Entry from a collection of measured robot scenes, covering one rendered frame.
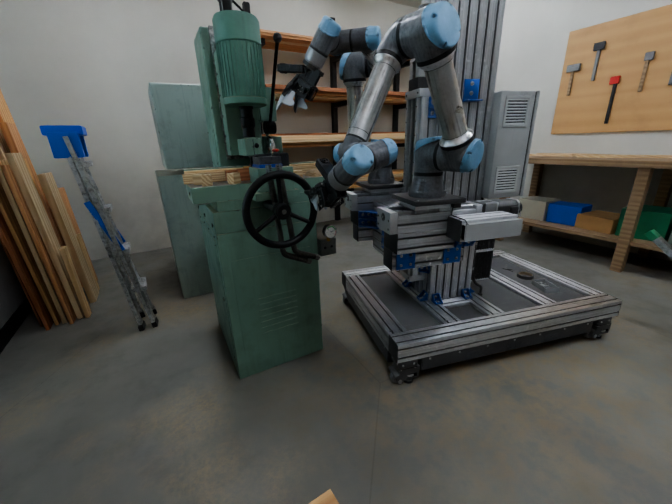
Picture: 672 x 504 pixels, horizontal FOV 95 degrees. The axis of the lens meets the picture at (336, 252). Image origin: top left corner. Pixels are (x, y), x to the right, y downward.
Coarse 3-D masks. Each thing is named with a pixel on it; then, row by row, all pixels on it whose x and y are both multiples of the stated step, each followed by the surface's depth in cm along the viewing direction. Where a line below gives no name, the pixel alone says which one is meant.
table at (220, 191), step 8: (304, 176) 141; (320, 176) 139; (192, 184) 125; (216, 184) 122; (224, 184) 122; (232, 184) 121; (240, 184) 122; (248, 184) 123; (296, 184) 133; (312, 184) 137; (192, 192) 114; (200, 192) 116; (208, 192) 117; (216, 192) 118; (224, 192) 120; (232, 192) 121; (240, 192) 123; (256, 192) 119; (288, 192) 123; (296, 192) 124; (192, 200) 116; (200, 200) 116; (208, 200) 118; (216, 200) 119; (224, 200) 121; (256, 200) 117; (264, 200) 119
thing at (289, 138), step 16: (272, 32) 290; (272, 48) 330; (288, 48) 332; (304, 48) 334; (336, 80) 381; (320, 96) 339; (336, 96) 346; (400, 96) 384; (336, 112) 393; (336, 128) 398; (288, 144) 329; (304, 144) 337; (320, 144) 346; (336, 144) 356; (400, 144) 440; (400, 176) 418; (336, 208) 432
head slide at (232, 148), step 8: (216, 56) 129; (216, 64) 132; (216, 72) 135; (224, 112) 136; (232, 112) 136; (256, 112) 141; (224, 120) 139; (232, 120) 137; (256, 120) 142; (224, 128) 142; (232, 128) 138; (240, 128) 139; (256, 128) 143; (232, 136) 139; (240, 136) 140; (256, 136) 144; (232, 144) 140; (232, 152) 140
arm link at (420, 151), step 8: (440, 136) 118; (416, 144) 124; (424, 144) 120; (432, 144) 119; (416, 152) 124; (424, 152) 121; (432, 152) 118; (416, 160) 125; (424, 160) 121; (432, 160) 119; (416, 168) 125; (424, 168) 123; (432, 168) 122
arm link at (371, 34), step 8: (352, 32) 115; (360, 32) 114; (368, 32) 113; (376, 32) 113; (352, 40) 115; (360, 40) 115; (368, 40) 114; (376, 40) 114; (352, 48) 118; (360, 48) 117; (368, 48) 117; (376, 48) 117; (368, 56) 127; (368, 64) 149; (368, 72) 152
